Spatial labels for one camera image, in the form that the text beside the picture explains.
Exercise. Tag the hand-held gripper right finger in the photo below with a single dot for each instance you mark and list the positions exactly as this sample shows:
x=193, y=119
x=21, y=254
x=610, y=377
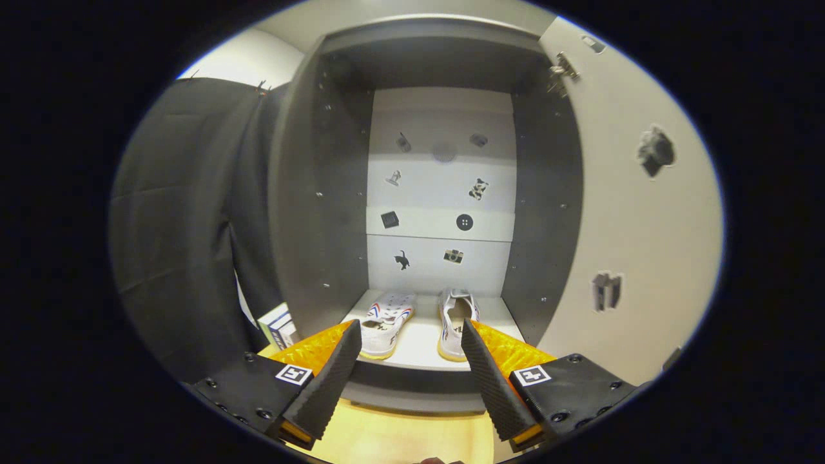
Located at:
x=493, y=386

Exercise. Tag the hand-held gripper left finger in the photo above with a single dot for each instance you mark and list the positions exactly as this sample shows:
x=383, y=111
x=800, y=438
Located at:
x=335, y=380

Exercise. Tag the white striped shoe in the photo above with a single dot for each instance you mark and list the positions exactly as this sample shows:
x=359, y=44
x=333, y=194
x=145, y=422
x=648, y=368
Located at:
x=451, y=322
x=387, y=322

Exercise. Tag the grey shoe cabinet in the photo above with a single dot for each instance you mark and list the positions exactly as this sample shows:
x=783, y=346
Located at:
x=335, y=193

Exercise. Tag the metal door hinge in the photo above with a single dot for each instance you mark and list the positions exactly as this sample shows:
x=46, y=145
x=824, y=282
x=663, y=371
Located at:
x=562, y=67

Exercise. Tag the blue spine book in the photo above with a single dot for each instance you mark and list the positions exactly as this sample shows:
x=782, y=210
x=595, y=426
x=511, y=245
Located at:
x=285, y=334

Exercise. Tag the green spine book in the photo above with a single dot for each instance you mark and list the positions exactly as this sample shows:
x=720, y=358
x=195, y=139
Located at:
x=271, y=317

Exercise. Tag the black backdrop cloth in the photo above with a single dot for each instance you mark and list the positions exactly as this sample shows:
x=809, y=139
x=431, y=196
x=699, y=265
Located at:
x=174, y=225

